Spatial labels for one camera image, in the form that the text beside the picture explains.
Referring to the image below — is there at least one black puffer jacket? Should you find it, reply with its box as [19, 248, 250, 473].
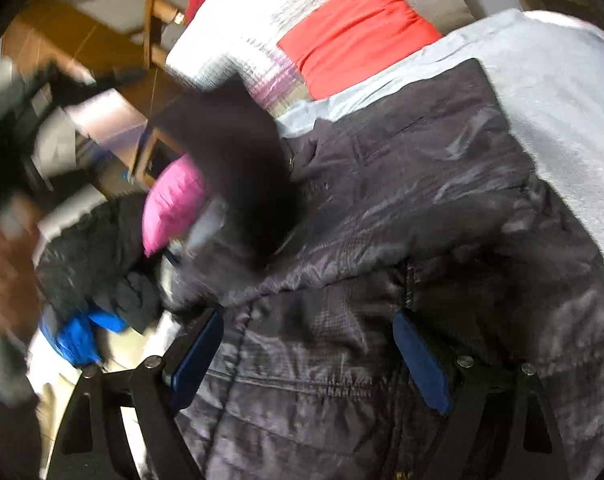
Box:
[34, 192, 165, 333]

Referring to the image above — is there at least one silver foil insulation sheet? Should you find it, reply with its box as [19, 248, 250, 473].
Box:
[164, 0, 463, 116]

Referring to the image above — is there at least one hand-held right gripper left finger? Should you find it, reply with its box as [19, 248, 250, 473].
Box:
[42, 307, 226, 480]

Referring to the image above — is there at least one dark quilted jacket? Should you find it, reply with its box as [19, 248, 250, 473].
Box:
[149, 57, 604, 480]

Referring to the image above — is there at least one person's left hand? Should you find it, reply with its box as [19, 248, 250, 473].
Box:
[0, 195, 40, 341]

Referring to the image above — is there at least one blue jacket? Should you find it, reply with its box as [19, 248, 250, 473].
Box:
[39, 307, 130, 368]

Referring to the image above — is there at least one red pillow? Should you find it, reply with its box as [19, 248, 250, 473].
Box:
[277, 0, 443, 101]

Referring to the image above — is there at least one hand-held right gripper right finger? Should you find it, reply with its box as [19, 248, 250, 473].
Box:
[392, 310, 570, 480]

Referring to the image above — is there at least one wooden cabinet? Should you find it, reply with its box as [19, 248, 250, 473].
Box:
[129, 122, 185, 188]

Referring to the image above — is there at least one pink pillow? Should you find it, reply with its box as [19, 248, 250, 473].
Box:
[142, 152, 213, 258]

